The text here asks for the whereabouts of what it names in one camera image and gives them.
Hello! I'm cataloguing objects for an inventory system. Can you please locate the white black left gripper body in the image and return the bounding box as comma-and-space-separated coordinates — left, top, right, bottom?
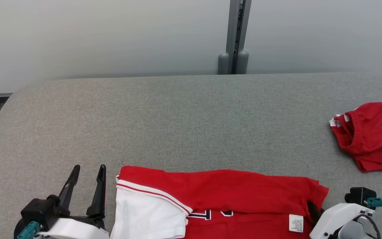
38, 215, 110, 239

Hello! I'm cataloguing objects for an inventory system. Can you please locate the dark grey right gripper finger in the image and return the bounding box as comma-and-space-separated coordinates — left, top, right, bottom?
307, 200, 325, 227

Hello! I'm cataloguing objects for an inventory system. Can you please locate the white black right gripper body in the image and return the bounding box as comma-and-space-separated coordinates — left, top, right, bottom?
309, 203, 376, 239

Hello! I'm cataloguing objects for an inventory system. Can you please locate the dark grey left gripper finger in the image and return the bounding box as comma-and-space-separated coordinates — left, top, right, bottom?
86, 164, 107, 219
58, 164, 81, 208

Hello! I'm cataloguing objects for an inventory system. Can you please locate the red white basketball jersey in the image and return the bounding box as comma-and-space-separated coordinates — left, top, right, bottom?
110, 165, 329, 239

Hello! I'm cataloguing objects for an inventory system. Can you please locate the red shorts white trim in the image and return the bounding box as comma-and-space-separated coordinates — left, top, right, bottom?
329, 102, 382, 174

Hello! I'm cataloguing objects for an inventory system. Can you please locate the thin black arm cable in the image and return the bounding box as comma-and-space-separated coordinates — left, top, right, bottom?
353, 214, 382, 239

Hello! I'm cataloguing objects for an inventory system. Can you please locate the teal cable connector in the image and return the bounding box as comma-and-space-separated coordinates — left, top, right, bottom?
365, 197, 382, 209
17, 221, 41, 239

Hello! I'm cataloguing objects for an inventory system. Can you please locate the grey metal partition post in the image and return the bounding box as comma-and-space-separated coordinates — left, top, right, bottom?
217, 0, 252, 75

